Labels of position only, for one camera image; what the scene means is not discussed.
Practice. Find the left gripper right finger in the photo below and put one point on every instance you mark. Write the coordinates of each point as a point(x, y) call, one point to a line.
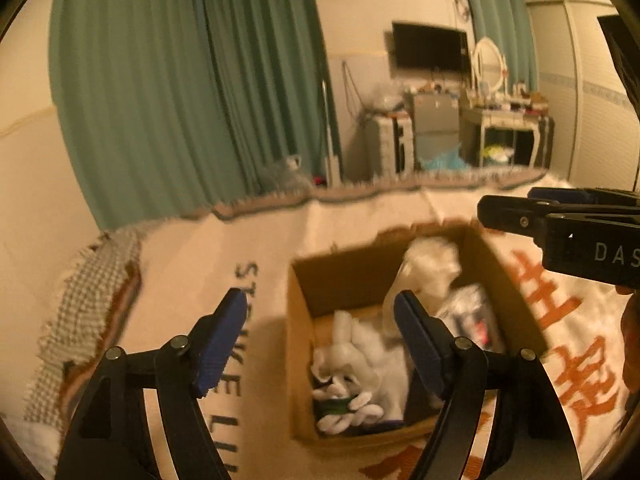
point(530, 437)

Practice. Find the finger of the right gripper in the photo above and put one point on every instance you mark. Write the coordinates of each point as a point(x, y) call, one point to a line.
point(587, 196)
point(515, 215)

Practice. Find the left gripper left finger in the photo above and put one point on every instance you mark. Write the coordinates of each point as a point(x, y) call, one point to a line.
point(109, 436)

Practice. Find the clear plastic bag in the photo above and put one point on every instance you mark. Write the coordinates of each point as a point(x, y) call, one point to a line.
point(428, 268)

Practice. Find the floral tissue pack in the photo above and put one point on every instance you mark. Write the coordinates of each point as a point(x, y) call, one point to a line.
point(467, 312)

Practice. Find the white cloth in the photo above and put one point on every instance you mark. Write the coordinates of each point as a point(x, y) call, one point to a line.
point(385, 356)

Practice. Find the white plush toy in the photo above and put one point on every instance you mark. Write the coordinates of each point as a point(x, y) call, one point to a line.
point(346, 387)

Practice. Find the person right hand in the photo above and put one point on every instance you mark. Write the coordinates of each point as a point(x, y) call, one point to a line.
point(630, 327)

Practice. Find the white dressing table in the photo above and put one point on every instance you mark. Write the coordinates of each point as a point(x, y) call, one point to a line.
point(475, 122)

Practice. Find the blue plastic bag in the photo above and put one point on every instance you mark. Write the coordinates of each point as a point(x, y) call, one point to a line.
point(449, 160)

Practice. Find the white louvred wardrobe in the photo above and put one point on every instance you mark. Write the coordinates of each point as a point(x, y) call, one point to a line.
point(596, 130)

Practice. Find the grey mini fridge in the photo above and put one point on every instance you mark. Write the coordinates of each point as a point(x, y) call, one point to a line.
point(435, 123)

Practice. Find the white oval vanity mirror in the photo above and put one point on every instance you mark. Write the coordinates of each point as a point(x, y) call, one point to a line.
point(489, 70)

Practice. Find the checked bed sheet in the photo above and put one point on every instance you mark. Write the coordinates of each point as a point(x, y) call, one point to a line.
point(89, 303)

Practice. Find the white suitcase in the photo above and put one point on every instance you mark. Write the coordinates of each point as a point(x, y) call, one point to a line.
point(390, 145)

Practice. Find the beige printed woven blanket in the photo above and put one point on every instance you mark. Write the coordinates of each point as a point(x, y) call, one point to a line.
point(299, 265)

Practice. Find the white stick vacuum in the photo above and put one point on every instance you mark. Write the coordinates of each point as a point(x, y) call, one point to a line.
point(332, 161)

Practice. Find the green window curtain right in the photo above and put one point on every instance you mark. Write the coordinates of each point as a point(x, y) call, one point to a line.
point(507, 24)

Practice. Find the clear water jug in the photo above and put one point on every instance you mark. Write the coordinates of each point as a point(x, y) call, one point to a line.
point(284, 175)

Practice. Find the black wall television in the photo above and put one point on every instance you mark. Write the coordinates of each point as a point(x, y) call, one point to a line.
point(426, 47)

